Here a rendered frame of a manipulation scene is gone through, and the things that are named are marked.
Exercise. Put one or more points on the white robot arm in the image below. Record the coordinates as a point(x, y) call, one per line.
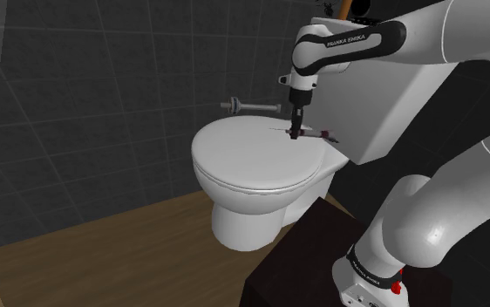
point(449, 200)

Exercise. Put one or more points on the orange stick with black items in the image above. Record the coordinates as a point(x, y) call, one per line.
point(344, 8)

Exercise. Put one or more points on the dark robot stand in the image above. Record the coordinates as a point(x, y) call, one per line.
point(308, 259)

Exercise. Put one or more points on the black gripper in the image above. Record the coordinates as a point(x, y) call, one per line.
point(300, 97)

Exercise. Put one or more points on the grey metal wall pipe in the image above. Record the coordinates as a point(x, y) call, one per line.
point(251, 106)

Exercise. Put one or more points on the dark red and white pen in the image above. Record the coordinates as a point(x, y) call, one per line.
point(317, 134)

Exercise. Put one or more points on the white toilet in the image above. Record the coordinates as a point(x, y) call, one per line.
point(253, 166)

